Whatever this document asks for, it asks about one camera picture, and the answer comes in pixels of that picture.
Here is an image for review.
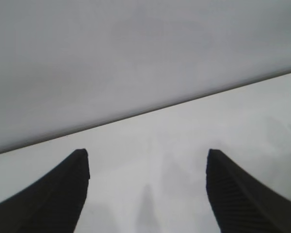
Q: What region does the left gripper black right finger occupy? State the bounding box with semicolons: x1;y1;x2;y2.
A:
205;148;291;233

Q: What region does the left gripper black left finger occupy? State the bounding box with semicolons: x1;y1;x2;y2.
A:
0;148;91;233

